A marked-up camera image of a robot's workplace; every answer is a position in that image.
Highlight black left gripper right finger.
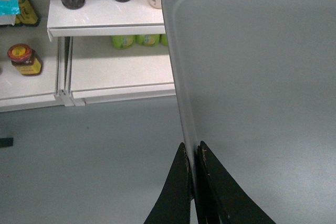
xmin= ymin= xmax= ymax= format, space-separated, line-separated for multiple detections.
xmin=195 ymin=141 xmax=274 ymax=223

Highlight green bottle row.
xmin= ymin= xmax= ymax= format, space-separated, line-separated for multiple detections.
xmin=111 ymin=34 xmax=168 ymax=49

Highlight white middle shelf board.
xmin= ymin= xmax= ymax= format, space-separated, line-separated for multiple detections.
xmin=47 ymin=0 xmax=165 ymax=40

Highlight red lid sauce jar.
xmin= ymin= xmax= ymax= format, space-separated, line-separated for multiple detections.
xmin=7 ymin=43 xmax=43 ymax=76

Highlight white bottom shelf board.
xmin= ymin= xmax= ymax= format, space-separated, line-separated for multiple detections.
xmin=1 ymin=20 xmax=175 ymax=112

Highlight yellow lid sauce jar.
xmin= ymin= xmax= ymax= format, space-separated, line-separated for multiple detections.
xmin=16 ymin=0 xmax=41 ymax=27

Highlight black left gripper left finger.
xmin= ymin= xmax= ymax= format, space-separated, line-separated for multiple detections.
xmin=145 ymin=143 xmax=192 ymax=224

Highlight white shelf board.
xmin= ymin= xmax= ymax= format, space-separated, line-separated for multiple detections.
xmin=47 ymin=0 xmax=165 ymax=40
xmin=1 ymin=20 xmax=175 ymax=112

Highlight grey rectangular serving tray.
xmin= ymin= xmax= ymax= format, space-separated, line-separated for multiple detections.
xmin=162 ymin=0 xmax=335 ymax=223

